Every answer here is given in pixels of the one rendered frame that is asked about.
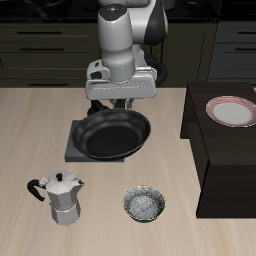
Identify dark grey stove plate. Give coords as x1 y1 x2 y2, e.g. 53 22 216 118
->
64 119 125 164

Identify white plate with red rim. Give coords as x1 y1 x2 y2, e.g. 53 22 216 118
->
205 95 256 129

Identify black frying pan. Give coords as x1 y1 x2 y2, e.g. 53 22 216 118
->
71 107 152 162

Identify grey speckled bowl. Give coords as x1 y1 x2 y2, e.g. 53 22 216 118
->
122 184 167 224

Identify dark wooden cabinet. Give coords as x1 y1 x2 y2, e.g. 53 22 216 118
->
179 81 256 220

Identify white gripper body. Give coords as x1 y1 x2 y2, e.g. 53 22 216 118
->
85 66 158 101

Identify silver moka pot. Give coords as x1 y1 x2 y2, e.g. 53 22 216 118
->
26 170 86 227

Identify dark kitchen cupboards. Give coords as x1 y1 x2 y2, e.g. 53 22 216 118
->
0 0 222 89

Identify grey drawer unit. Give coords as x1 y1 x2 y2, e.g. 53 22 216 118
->
207 19 256 83

